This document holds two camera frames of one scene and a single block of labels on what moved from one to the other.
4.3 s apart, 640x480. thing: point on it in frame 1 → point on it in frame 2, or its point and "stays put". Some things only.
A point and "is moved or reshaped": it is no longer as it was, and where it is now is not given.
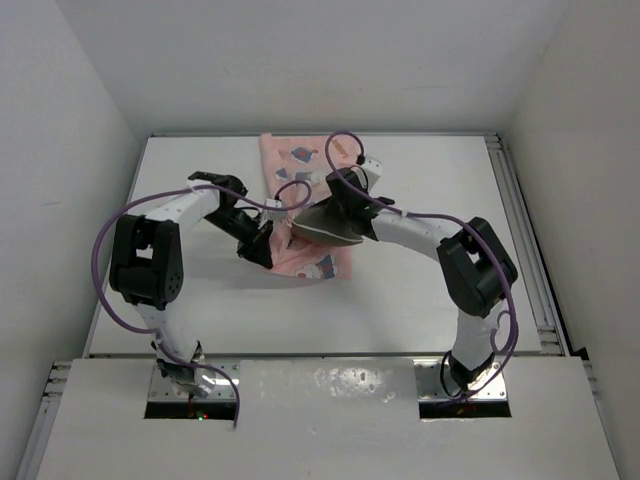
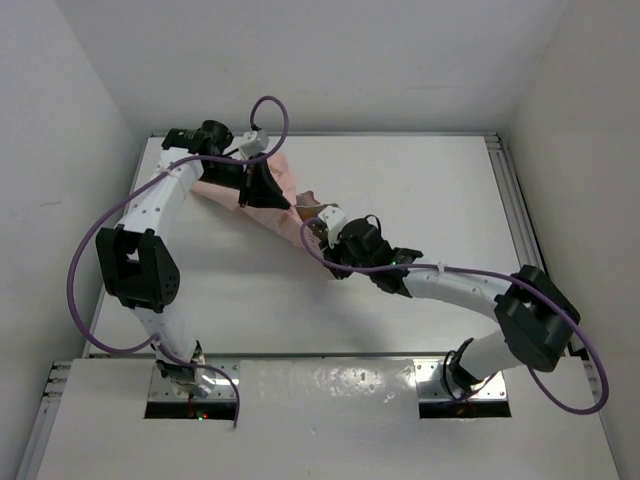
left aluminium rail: x=57 y=380 stays put
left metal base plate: x=162 y=388 stays put
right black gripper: x=347 y=206 → x=326 y=237
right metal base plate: x=491 y=386 stays put
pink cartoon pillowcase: x=294 y=168 is moved or reshaped
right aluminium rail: x=552 y=336 stays put
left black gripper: x=255 y=247 → x=257 y=188
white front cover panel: x=335 y=419 stays put
